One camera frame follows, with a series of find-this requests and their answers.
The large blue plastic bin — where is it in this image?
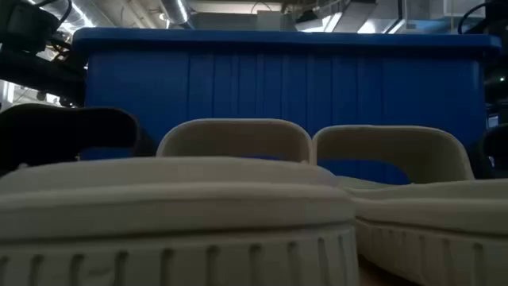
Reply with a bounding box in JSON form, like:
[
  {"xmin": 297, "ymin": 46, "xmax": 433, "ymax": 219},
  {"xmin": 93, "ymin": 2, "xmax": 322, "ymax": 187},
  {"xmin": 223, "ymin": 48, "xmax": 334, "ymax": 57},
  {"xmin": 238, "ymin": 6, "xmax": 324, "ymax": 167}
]
[{"xmin": 71, "ymin": 26, "xmax": 502, "ymax": 186}]

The black foam slide sandal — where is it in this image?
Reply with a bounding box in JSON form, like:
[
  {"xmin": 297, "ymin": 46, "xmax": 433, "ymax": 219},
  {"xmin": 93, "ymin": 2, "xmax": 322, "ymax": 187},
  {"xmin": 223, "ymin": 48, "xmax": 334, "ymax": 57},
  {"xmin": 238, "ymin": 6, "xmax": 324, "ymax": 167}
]
[
  {"xmin": 470, "ymin": 123, "xmax": 508, "ymax": 180},
  {"xmin": 0, "ymin": 103, "xmax": 156, "ymax": 176}
]

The silver ribbed ceiling duct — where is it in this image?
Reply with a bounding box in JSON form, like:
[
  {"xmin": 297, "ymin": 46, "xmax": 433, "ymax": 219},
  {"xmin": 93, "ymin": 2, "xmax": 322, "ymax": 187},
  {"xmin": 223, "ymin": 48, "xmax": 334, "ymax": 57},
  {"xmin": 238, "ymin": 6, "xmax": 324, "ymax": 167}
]
[{"xmin": 23, "ymin": 0, "xmax": 96, "ymax": 31}]

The silver ceiling air duct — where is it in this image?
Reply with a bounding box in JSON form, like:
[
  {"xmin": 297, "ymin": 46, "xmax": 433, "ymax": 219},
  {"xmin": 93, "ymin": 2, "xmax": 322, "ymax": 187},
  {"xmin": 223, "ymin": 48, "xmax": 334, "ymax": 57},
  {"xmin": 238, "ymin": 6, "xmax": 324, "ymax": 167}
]
[{"xmin": 160, "ymin": 0, "xmax": 194, "ymax": 29}]

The beige foam slide sandal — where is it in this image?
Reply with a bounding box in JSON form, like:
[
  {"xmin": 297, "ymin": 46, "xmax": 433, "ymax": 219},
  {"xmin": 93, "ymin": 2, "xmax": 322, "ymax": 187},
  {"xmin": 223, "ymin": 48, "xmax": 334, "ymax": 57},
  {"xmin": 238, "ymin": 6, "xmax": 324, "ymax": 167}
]
[
  {"xmin": 312, "ymin": 125, "xmax": 508, "ymax": 286},
  {"xmin": 0, "ymin": 118, "xmax": 360, "ymax": 286}
]

